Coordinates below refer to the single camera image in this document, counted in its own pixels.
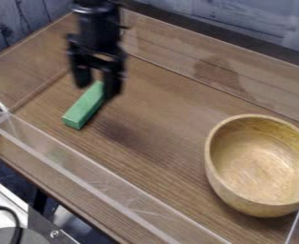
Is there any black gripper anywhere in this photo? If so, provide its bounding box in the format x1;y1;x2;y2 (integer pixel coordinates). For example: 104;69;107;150
68;3;126;99

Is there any green rectangular block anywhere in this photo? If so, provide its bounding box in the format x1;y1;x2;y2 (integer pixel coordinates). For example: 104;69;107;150
63;81;104;130

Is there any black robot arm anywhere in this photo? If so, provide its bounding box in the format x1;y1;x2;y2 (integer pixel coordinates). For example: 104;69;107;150
68;0;127;100

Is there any brown wooden bowl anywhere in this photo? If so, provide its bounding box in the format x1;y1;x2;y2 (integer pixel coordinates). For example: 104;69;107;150
204;114;299;217

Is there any clear acrylic front barrier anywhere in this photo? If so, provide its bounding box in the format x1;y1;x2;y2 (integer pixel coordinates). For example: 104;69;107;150
0;101;231;244

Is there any black table leg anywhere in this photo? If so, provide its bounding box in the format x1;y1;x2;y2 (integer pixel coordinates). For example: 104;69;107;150
34;190;48;214

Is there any grey metal bracket with screw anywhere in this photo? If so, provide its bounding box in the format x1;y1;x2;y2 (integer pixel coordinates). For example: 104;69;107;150
28;207;80;244

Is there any black cable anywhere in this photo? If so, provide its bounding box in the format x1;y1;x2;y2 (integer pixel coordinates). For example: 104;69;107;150
0;205;24;244

